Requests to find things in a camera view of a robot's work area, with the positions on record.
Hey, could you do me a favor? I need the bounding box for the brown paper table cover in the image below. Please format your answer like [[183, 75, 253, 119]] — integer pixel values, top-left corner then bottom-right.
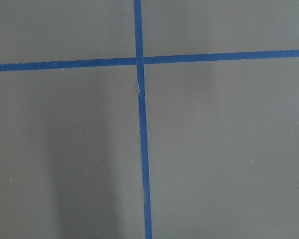
[[0, 0, 299, 239]]

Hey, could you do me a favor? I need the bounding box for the blue tape vertical strip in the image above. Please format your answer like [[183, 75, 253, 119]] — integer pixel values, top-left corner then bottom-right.
[[134, 0, 152, 239]]

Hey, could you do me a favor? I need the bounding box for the blue tape horizontal strip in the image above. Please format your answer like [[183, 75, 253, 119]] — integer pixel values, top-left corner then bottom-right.
[[0, 49, 299, 72]]

